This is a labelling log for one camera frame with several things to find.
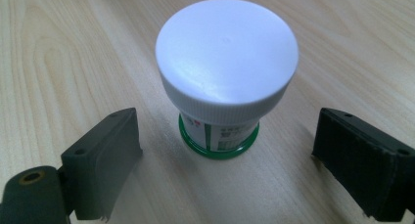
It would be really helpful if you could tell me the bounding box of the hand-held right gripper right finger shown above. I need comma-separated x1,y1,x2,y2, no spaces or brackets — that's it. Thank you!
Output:
311,107,415,223

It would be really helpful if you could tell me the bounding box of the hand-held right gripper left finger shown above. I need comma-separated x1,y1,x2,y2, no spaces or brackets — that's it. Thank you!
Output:
60,107,144,223

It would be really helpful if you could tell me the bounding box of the white-lidded green jar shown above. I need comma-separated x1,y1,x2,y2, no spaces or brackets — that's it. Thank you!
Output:
155,0,300,160

